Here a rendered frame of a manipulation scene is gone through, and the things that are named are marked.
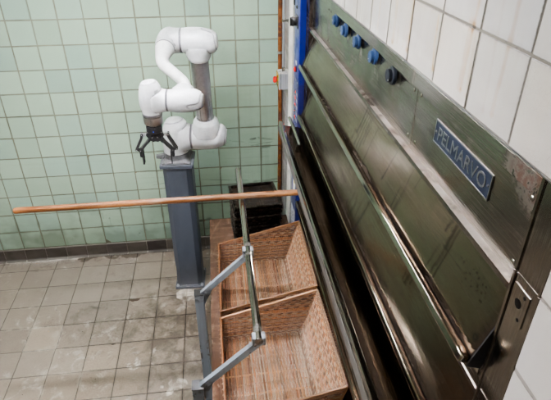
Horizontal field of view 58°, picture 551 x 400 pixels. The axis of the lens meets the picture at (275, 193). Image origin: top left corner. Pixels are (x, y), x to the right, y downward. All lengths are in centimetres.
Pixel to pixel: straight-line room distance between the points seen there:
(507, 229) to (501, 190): 6
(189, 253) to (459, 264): 264
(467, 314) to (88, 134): 304
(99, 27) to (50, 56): 37
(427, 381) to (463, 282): 31
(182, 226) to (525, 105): 279
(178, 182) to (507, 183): 253
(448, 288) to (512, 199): 27
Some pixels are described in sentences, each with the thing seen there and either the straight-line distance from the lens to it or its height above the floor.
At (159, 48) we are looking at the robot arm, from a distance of 271.
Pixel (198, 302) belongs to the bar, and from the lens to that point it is 224.
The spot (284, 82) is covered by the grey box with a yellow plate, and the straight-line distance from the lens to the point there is 310.
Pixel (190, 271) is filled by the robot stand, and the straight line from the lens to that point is 361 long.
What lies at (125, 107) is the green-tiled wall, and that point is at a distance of 354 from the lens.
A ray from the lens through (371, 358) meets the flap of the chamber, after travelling 137.
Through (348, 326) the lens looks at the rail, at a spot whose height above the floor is 144.
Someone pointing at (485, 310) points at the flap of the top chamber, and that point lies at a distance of 99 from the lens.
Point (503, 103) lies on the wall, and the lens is 88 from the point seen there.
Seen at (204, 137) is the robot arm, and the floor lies 119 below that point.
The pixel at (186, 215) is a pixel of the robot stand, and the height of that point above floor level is 63.
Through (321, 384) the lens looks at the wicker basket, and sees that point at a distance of 228.
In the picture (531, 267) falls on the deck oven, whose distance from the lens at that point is 84.
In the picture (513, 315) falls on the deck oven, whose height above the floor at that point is 186.
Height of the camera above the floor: 244
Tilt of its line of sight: 31 degrees down
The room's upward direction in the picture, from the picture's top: straight up
